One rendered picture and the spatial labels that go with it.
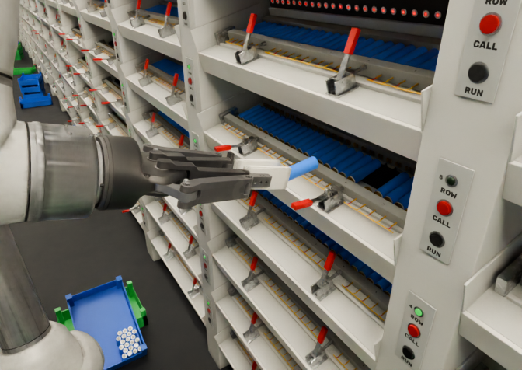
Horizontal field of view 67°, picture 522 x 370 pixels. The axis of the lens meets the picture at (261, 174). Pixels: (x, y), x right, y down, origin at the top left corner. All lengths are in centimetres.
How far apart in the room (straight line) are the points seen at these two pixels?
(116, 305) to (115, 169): 134
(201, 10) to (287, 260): 57
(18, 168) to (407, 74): 46
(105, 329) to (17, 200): 133
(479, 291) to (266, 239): 50
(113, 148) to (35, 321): 68
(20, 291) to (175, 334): 81
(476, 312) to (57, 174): 46
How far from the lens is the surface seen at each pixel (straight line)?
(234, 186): 43
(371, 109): 53
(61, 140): 38
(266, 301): 103
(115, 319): 168
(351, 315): 75
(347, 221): 63
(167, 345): 165
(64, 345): 105
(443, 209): 48
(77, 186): 37
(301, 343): 95
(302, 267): 83
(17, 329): 102
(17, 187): 37
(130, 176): 39
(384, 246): 59
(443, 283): 53
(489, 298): 55
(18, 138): 37
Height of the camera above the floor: 125
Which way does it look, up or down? 27 degrees down
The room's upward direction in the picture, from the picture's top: straight up
